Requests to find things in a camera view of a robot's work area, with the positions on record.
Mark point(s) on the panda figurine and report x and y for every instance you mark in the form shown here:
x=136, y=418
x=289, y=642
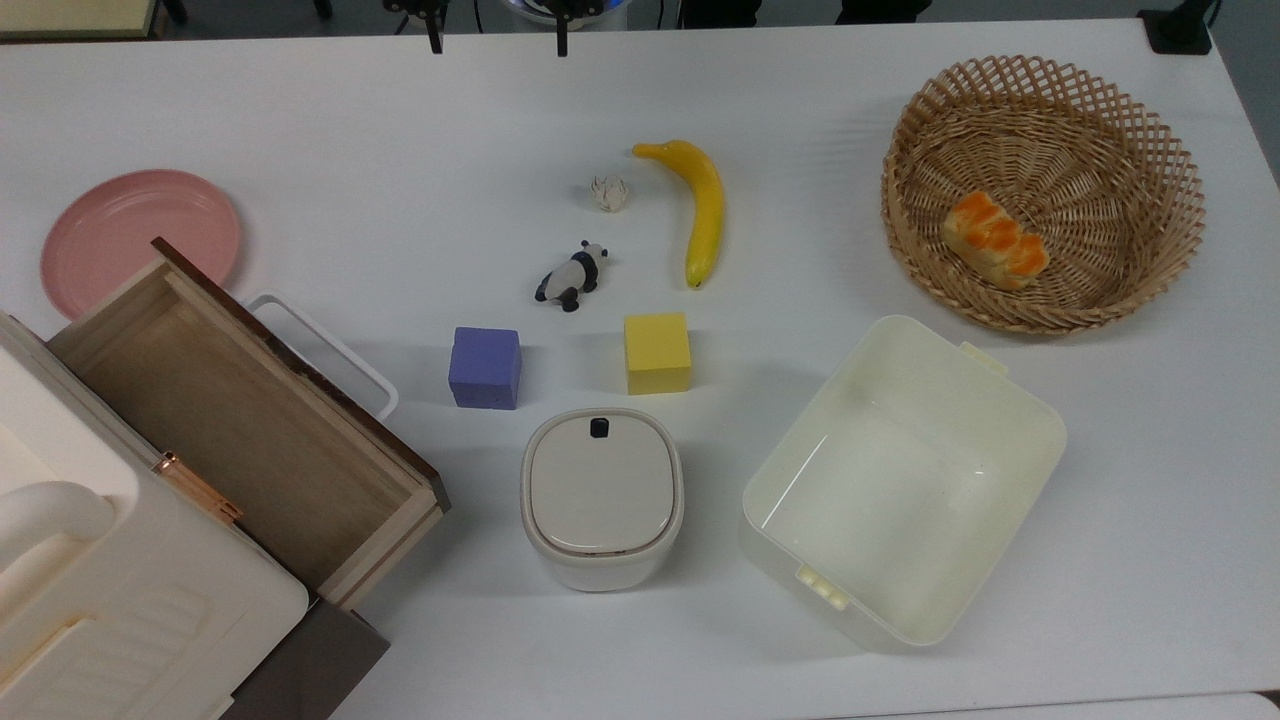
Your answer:
x=572, y=275

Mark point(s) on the purple foam cube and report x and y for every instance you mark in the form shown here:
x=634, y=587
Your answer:
x=485, y=370

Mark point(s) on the orange topped toy bread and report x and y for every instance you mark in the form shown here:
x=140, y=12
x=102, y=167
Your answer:
x=995, y=240

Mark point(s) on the cream open plastic bin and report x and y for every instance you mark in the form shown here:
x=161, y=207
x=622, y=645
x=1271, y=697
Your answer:
x=900, y=500

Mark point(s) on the woven wicker basket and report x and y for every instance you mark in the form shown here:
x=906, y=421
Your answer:
x=1100, y=220

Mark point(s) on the pink plastic plate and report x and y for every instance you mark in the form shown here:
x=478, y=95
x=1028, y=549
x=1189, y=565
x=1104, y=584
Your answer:
x=120, y=230

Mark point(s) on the yellow toy banana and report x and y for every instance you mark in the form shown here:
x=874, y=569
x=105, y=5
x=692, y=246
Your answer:
x=705, y=210

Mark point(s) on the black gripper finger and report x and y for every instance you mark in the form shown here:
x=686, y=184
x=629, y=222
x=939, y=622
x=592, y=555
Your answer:
x=435, y=35
x=562, y=35

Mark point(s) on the yellowish wooden board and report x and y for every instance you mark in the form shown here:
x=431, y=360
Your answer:
x=70, y=15

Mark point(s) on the black table clamp mount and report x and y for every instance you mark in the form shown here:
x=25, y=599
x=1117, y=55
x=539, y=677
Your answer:
x=1178, y=30

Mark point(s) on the beige lidded mini trash bin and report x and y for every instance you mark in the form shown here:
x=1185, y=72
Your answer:
x=600, y=500

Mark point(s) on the small white garlic toy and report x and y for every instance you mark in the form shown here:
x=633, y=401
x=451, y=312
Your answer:
x=610, y=193

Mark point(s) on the yellow foam cube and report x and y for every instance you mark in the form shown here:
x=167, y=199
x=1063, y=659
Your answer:
x=658, y=352

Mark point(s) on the cream plastic storage box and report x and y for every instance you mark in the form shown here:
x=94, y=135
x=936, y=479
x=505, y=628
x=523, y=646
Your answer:
x=120, y=600

